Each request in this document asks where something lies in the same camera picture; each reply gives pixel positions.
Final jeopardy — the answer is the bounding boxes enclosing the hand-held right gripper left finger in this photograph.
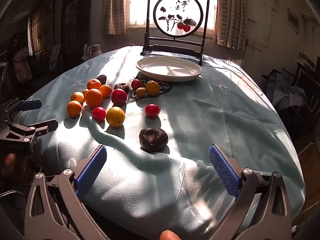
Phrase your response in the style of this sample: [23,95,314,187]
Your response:
[24,144,110,240]

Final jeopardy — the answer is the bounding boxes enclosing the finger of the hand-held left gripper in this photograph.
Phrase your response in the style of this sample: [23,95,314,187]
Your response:
[0,99,42,120]
[0,119,58,145]

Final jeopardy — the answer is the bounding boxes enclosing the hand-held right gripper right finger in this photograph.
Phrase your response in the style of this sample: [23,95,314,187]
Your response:
[207,144,293,240]

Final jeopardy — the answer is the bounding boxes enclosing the small red tomato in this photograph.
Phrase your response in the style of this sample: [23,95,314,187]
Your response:
[92,107,106,122]

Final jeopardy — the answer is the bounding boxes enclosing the mandarin orange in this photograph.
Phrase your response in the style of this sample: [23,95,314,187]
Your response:
[85,88,103,108]
[87,79,102,90]

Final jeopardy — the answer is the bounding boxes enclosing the yellow citrus fruit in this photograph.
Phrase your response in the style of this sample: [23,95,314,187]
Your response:
[146,80,160,97]
[106,106,126,127]

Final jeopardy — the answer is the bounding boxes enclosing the red apple fruit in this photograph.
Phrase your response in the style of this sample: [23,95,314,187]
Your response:
[111,88,127,106]

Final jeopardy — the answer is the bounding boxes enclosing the white oval plate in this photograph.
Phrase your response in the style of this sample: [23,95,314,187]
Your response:
[136,56,203,82]

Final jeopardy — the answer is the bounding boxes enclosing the person's left hand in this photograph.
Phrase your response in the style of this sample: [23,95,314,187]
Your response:
[0,152,17,178]

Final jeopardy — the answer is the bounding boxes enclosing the person's right hand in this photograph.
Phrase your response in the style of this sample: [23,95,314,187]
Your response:
[160,230,181,240]

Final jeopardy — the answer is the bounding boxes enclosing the hanging clothes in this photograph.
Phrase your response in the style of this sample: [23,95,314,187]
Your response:
[12,46,33,83]

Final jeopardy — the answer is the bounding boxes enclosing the light blue printed tablecloth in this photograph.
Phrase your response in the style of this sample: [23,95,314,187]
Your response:
[14,45,306,233]

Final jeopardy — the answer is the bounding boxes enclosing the framed mirror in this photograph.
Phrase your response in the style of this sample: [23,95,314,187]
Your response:
[27,12,48,55]

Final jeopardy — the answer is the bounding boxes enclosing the white pitcher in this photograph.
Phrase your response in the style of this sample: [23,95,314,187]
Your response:
[82,44,103,60]

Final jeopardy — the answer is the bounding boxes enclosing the dark cloth pile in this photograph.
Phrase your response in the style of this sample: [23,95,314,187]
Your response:
[262,69,313,138]

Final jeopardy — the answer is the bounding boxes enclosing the stacked picture frames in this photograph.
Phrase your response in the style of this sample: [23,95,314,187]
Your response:
[295,52,320,115]

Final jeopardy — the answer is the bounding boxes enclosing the checked curtain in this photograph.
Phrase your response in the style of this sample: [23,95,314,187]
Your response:
[101,0,126,36]
[216,0,247,50]

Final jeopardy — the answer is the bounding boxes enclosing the dark framed painted table screen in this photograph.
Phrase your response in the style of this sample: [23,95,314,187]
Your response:
[140,0,210,66]

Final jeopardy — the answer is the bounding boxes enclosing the bright window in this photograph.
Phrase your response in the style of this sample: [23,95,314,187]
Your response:
[122,0,220,34]

